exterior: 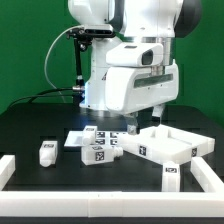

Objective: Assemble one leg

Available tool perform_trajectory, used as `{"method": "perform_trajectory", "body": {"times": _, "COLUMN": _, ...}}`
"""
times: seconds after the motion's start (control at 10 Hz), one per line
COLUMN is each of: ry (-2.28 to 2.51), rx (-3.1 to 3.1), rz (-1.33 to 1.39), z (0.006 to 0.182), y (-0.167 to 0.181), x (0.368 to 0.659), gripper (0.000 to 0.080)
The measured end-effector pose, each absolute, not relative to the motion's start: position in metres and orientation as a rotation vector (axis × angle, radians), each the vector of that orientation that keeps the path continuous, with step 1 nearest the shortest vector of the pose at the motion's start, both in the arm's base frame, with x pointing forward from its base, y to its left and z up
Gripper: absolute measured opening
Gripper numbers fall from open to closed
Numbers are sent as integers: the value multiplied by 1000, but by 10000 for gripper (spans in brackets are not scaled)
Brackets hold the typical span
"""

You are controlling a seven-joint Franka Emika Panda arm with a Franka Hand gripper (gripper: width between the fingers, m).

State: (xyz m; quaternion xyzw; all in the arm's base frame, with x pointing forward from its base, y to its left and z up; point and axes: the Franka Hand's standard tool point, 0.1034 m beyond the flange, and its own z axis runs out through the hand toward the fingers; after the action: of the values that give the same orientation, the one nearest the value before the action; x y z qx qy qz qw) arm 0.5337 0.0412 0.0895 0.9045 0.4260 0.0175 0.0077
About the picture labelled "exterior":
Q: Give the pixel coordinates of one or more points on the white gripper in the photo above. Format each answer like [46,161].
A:
[129,90]

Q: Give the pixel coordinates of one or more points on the black camera on stand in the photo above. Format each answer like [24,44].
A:
[82,38]

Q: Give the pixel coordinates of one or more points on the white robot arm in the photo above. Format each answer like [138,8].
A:
[133,21]

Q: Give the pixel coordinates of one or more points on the white square tabletop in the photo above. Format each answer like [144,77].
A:
[162,144]

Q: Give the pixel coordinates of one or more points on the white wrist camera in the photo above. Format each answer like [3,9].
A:
[135,55]

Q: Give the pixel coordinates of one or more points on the white U-shaped fence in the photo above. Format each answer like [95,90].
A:
[208,203]

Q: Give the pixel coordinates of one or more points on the white marker sheet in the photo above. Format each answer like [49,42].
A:
[74,138]

